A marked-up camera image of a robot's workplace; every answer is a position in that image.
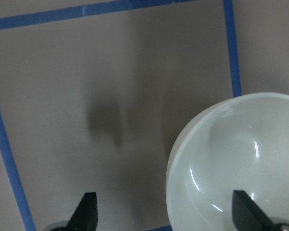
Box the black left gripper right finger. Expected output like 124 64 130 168
232 190 277 231

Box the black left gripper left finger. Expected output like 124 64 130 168
65 192 98 231

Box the white ceramic bowl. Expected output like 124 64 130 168
166 92 289 231

